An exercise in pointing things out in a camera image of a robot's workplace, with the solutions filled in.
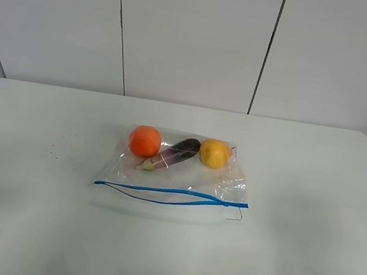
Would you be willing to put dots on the clear zip bag blue seal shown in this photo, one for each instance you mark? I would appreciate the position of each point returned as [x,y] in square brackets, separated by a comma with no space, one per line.
[187,187]

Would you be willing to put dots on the purple eggplant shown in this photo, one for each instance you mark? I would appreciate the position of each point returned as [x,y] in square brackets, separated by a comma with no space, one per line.
[177,153]

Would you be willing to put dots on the orange fruit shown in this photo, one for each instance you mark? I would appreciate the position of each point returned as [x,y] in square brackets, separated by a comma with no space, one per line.
[145,141]

